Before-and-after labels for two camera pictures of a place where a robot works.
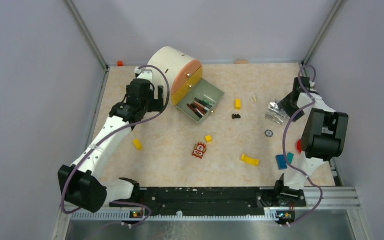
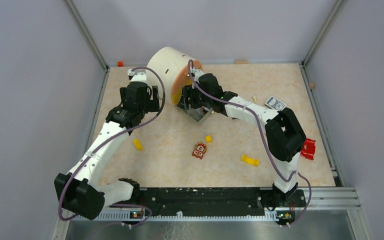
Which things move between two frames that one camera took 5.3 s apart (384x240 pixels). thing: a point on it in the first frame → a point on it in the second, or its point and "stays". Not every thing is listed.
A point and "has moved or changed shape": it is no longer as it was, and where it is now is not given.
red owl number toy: x=199 y=149 stays
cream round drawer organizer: x=181 y=73 stays
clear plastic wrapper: x=275 y=114 has moved or changed shape
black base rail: x=210 y=200 stays
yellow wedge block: x=137 y=144 stays
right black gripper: x=284 y=104 → x=194 y=88
